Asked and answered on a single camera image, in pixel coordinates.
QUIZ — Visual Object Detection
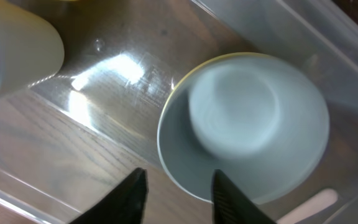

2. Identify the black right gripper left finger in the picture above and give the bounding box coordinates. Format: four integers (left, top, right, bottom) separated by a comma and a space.
70, 167, 148, 224

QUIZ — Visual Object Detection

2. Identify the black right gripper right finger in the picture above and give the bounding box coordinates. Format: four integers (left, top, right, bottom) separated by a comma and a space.
211, 169, 275, 224

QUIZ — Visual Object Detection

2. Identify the white bowl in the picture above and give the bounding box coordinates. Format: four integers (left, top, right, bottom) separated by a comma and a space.
157, 56, 329, 204

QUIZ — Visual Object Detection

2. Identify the pink plastic fork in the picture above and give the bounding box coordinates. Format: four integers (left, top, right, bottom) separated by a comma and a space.
277, 189, 339, 224

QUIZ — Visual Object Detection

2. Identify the yellow bowl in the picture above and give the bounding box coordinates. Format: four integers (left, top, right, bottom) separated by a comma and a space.
160, 52, 269, 118

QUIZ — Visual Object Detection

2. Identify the grey cup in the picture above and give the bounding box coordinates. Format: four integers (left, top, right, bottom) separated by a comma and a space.
0, 1, 65, 98

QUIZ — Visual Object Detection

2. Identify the clear plastic container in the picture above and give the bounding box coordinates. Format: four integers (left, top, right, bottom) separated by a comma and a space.
0, 1, 358, 223

